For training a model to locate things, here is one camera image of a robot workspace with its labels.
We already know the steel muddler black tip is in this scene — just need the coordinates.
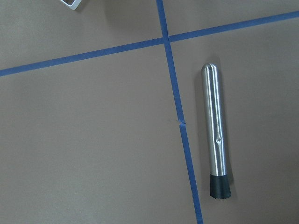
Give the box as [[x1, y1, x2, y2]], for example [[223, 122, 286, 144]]
[[201, 63, 231, 199]]

